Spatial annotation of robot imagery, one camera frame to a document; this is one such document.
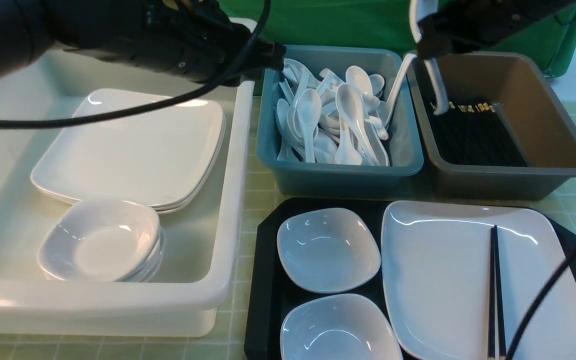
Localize white spoon leaning on bin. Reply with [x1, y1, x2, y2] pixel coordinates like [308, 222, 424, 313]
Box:
[378, 53, 417, 130]

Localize white spoon centre of bin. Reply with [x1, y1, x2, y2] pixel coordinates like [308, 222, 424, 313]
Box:
[335, 83, 391, 167]

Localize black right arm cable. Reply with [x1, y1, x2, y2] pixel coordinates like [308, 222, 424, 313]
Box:
[505, 207, 576, 360]

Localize white square rice plate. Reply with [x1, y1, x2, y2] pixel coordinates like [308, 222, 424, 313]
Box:
[381, 200, 576, 360]

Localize large white plastic tub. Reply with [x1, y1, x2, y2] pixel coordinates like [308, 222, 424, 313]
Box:
[0, 18, 259, 338]

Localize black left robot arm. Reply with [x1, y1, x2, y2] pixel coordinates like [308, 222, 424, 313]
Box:
[0, 0, 253, 85]

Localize white spoon left in bin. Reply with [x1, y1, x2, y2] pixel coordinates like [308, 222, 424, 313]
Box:
[295, 88, 322, 163]

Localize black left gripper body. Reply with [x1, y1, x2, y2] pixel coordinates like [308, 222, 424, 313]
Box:
[133, 0, 287, 87]

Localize lower stacked white plates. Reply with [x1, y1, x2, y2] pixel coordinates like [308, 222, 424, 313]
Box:
[32, 112, 227, 215]

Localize black chopstick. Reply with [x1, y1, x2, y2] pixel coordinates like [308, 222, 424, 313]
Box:
[487, 226, 498, 360]
[494, 225, 507, 360]

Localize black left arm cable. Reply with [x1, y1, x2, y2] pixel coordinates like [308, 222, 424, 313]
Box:
[0, 0, 273, 130]

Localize top stacked white square plate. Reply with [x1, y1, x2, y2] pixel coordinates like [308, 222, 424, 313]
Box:
[30, 88, 225, 207]

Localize black chopsticks pile in bin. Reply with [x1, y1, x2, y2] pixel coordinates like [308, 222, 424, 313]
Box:
[423, 96, 529, 167]

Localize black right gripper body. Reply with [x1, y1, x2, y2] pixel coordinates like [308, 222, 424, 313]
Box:
[416, 0, 524, 60]

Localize white soup spoon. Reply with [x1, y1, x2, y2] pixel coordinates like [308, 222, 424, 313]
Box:
[408, 0, 450, 116]

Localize lower stacked white bowls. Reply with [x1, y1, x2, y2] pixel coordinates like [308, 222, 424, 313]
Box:
[36, 225, 166, 283]

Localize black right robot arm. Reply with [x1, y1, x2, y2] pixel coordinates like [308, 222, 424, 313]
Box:
[414, 0, 576, 60]

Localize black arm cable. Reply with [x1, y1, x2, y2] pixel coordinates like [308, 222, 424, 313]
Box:
[0, 0, 273, 130]
[505, 207, 576, 360]

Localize white bowl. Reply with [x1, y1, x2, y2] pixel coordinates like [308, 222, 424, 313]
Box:
[36, 198, 162, 282]
[276, 207, 381, 294]
[279, 293, 403, 360]

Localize grey plastic chopstick bin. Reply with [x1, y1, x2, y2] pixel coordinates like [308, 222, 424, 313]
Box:
[407, 52, 576, 201]

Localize teal plastic spoon bin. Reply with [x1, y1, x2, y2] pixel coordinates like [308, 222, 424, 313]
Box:
[256, 44, 425, 199]

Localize green checked table mat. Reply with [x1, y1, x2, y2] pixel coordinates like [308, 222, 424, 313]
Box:
[0, 98, 576, 360]

